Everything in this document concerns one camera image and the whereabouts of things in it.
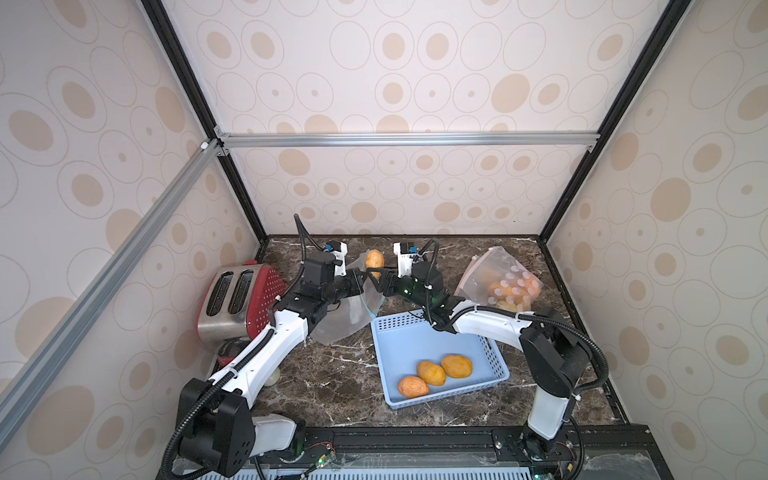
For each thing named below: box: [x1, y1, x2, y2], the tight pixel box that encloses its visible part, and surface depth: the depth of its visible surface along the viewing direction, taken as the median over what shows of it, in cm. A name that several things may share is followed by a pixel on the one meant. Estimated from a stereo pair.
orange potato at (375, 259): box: [366, 249, 385, 280], surface depth 81 cm
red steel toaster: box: [197, 261, 289, 344], surface depth 84 cm
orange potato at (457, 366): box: [441, 355, 473, 379], surface depth 84 cm
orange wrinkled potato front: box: [397, 376, 430, 399], surface depth 80 cm
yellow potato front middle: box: [417, 361, 446, 386], surface depth 82 cm
